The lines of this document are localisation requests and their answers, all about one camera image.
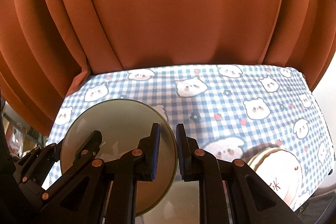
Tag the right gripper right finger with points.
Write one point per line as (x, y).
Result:
(229, 192)

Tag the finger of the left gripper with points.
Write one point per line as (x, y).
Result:
(37, 163)
(77, 196)

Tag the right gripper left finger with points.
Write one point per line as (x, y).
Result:
(139, 164)

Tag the blue bowl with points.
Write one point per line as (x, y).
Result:
(123, 123)
(180, 205)

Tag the red-rimmed small plate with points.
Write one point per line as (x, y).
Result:
(281, 171)

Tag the blue checkered cartoon tablecloth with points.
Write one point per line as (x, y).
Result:
(232, 111)

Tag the orange curtain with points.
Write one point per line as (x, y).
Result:
(50, 47)

